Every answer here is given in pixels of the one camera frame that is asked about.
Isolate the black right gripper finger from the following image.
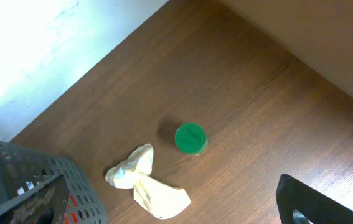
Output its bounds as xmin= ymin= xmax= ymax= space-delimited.
xmin=276 ymin=174 xmax=353 ymax=224

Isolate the orange biscuit packet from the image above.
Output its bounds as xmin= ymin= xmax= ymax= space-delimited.
xmin=64 ymin=195 xmax=85 ymax=224

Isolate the grey plastic basket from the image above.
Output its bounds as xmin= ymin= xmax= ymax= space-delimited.
xmin=0 ymin=141 xmax=108 ymax=224

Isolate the green lid jar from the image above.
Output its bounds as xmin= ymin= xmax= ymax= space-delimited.
xmin=174 ymin=123 xmax=208 ymax=156

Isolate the crumpled beige paper bag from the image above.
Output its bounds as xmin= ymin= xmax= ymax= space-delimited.
xmin=105 ymin=144 xmax=191 ymax=219

